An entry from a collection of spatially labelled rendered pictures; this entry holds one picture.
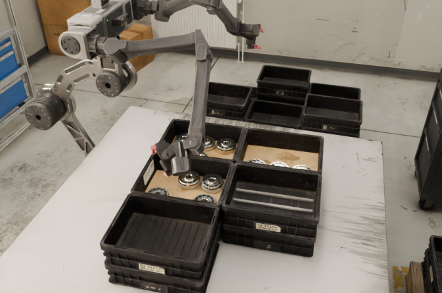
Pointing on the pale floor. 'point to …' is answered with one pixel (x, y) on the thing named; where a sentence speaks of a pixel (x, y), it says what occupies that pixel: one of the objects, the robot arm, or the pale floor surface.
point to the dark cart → (431, 153)
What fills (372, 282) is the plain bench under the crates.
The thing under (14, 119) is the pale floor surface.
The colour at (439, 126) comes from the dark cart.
